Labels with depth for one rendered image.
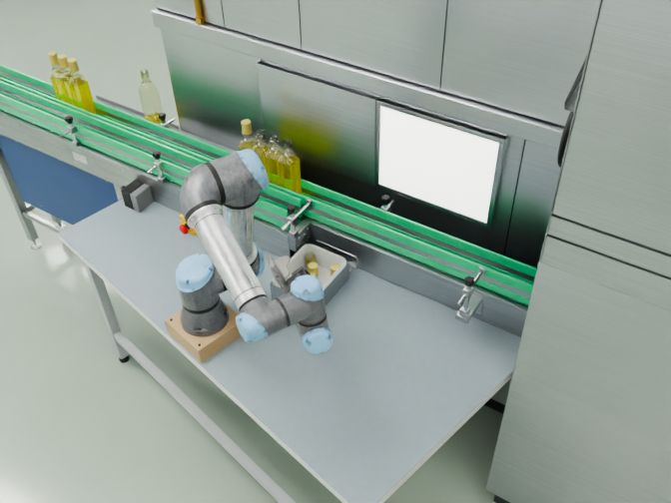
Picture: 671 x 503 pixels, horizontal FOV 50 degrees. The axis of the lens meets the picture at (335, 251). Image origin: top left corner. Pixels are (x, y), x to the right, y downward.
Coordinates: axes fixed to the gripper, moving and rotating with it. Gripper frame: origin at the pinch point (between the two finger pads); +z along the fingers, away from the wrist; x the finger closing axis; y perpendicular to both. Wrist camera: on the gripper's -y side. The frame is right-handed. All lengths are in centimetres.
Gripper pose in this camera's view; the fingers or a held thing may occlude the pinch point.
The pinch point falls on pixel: (282, 271)
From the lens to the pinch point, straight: 207.3
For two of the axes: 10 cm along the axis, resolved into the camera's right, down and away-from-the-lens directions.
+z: -2.7, -5.2, 8.1
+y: 8.0, -5.9, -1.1
